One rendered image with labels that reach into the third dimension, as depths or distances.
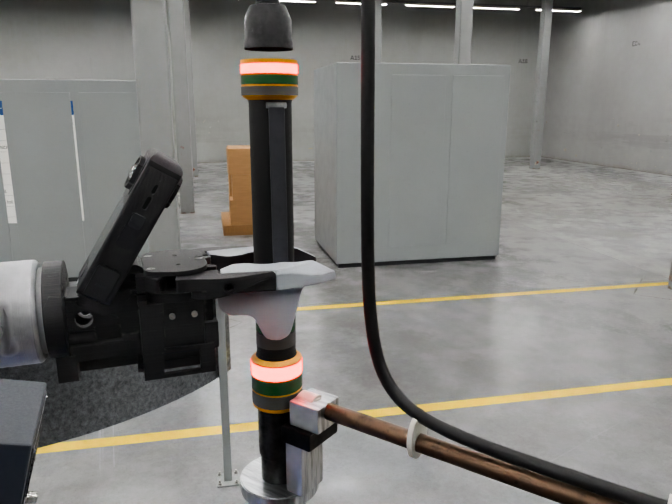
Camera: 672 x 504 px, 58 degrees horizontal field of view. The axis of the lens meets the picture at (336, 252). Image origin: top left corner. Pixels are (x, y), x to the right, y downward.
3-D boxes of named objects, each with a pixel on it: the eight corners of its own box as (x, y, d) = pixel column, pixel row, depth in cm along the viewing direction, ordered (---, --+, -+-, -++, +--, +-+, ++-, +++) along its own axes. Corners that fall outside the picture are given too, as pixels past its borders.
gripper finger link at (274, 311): (334, 328, 49) (220, 334, 48) (334, 258, 48) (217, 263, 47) (340, 342, 46) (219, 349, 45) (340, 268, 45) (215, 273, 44)
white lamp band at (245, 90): (309, 96, 47) (309, 86, 47) (272, 95, 43) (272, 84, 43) (267, 96, 49) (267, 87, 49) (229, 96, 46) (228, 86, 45)
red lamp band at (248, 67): (309, 74, 46) (309, 65, 46) (272, 72, 43) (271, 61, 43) (266, 76, 49) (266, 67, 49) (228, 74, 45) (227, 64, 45)
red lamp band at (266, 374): (312, 368, 52) (312, 355, 52) (279, 386, 49) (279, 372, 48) (274, 356, 54) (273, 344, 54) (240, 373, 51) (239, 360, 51)
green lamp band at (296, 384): (312, 382, 52) (312, 369, 52) (280, 401, 49) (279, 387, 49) (274, 369, 55) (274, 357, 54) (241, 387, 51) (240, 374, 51)
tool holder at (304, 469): (352, 487, 54) (353, 387, 52) (303, 531, 48) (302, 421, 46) (276, 455, 59) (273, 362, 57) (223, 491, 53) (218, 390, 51)
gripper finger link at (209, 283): (274, 281, 48) (162, 286, 47) (273, 260, 48) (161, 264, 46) (277, 300, 43) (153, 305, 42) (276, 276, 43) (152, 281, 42)
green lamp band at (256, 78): (309, 85, 46) (309, 75, 46) (272, 83, 43) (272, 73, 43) (267, 86, 49) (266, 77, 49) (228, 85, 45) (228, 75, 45)
